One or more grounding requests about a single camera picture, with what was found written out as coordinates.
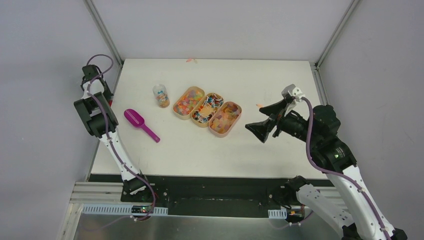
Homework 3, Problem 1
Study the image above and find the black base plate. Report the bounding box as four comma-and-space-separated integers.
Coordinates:
120, 175, 301, 218

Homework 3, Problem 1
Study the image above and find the magenta plastic scoop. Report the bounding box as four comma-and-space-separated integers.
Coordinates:
123, 108, 161, 143

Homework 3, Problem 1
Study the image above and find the tray of lollipop candies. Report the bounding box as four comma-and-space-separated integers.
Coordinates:
191, 92, 224, 128

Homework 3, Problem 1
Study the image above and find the spilled candy at table edge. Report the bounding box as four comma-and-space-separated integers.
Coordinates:
186, 58, 198, 64

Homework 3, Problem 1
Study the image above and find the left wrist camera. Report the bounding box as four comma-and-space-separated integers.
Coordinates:
81, 64, 100, 85

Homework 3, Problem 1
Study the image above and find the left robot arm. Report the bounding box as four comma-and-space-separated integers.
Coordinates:
73, 64, 153, 203

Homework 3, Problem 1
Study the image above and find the tray of popsicle candies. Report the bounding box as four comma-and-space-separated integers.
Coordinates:
208, 101, 242, 138

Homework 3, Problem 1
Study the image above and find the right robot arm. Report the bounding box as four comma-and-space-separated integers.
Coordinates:
245, 98, 407, 240

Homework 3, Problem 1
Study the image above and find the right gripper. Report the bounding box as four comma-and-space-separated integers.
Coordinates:
245, 98, 320, 146

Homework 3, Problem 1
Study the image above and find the clear plastic jar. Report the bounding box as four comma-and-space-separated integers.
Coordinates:
152, 84, 170, 108

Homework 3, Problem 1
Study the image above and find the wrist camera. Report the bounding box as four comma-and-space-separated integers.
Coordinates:
281, 84, 305, 106
81, 64, 100, 85

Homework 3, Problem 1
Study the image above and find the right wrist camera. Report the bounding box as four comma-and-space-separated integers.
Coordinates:
281, 84, 305, 106

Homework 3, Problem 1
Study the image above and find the tray of gummy candies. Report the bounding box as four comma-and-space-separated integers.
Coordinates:
172, 86, 206, 120

